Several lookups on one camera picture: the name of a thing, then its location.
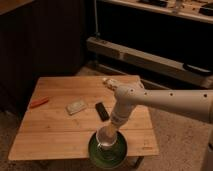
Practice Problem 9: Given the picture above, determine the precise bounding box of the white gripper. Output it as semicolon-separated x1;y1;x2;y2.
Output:
101;123;118;139

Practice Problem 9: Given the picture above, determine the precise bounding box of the wooden table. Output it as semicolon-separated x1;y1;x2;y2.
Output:
7;75;160;162

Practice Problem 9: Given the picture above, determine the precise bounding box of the black object on shelf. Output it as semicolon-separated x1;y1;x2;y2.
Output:
182;63;213;76

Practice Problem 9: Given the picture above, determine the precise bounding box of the pale rectangular sponge block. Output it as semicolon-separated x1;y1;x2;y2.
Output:
66;100;87;115

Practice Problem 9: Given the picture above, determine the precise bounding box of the black rectangular remote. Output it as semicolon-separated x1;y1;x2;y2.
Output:
95;102;109;121

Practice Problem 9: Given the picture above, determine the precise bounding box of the grey metal shelf rail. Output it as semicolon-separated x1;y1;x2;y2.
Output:
86;37;213;88

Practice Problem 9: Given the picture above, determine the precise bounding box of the white ceramic cup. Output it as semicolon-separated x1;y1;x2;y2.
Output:
96;132;117;150

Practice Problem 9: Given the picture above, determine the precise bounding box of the green ceramic bowl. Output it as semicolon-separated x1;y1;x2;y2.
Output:
88;132;127;169

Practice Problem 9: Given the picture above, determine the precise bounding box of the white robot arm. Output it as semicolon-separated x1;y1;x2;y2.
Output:
106;82;213;137

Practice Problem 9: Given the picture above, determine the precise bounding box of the vertical metal pole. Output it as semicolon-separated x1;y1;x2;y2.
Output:
93;0;100;39

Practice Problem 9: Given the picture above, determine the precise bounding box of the upper cluttered shelf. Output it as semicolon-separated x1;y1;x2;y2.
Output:
101;0;213;24

